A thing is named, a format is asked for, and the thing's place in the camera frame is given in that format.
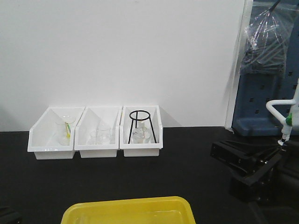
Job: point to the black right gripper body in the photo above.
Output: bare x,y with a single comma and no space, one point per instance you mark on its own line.
280,185

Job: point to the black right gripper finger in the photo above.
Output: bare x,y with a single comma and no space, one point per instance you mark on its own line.
250,184
244,158

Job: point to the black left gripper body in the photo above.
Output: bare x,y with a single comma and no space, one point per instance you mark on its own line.
9,216

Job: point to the yellow plastic tray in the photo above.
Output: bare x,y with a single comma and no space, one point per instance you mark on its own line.
155,210

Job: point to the blue pegboard panel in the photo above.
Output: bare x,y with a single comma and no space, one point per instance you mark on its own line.
251,118

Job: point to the white lab faucet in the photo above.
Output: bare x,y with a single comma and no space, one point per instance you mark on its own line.
289,123

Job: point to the white bin left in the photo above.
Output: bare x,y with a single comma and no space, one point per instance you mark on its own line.
42,141

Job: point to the white bin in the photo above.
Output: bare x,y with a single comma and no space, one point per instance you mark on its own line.
42,141
140,150
93,117

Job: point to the glass flask in right bin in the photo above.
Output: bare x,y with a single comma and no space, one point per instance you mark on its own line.
141,134

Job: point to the glass beaker in left bin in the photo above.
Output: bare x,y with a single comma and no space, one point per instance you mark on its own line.
63,125

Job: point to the glass beaker in bin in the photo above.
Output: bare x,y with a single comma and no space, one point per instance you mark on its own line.
100,136
63,125

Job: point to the white bin right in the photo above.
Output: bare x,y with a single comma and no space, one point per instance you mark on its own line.
140,150

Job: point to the white bin middle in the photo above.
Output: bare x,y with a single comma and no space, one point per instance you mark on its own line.
93,117

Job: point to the glass beaker in middle bin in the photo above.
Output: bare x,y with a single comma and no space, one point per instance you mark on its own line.
100,136

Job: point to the clear plastic bag with rods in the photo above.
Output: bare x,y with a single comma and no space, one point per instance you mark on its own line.
268,37

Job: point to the black wire tripod stand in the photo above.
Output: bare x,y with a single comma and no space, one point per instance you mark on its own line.
140,115

